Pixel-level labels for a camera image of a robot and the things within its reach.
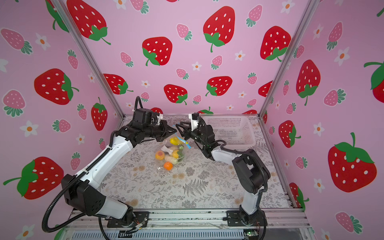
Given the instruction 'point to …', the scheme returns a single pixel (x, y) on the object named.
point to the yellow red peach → (160, 155)
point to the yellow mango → (175, 141)
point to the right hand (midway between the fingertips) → (177, 124)
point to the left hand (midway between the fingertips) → (177, 129)
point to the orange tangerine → (168, 165)
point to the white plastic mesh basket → (236, 131)
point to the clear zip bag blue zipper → (171, 153)
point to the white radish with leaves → (169, 158)
